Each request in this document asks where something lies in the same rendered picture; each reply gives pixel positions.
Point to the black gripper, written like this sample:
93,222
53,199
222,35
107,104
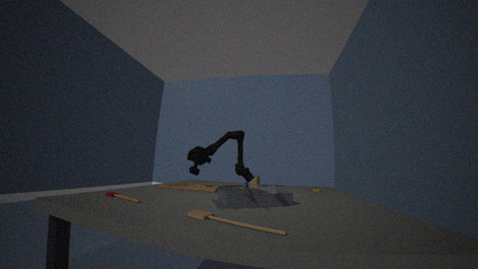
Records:
199,159

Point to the wooden spoon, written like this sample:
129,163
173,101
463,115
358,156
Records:
203,215

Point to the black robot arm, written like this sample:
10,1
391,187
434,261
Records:
211,149

